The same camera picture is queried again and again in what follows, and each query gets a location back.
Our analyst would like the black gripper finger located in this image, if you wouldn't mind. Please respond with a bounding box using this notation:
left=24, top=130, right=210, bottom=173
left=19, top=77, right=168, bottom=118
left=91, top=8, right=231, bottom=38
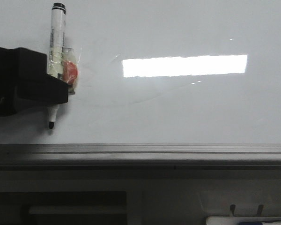
left=15, top=47, right=68, bottom=105

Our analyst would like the white whiteboard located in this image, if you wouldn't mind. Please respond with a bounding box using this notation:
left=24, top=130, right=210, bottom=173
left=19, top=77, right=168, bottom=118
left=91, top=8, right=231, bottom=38
left=0, top=0, right=281, bottom=167

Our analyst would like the white black whiteboard marker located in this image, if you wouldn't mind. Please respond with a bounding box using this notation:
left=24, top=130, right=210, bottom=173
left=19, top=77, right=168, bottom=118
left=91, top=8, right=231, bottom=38
left=46, top=2, right=83, bottom=130

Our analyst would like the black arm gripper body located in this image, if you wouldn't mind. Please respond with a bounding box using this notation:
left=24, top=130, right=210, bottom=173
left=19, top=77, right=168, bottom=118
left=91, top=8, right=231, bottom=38
left=0, top=47, right=19, bottom=117

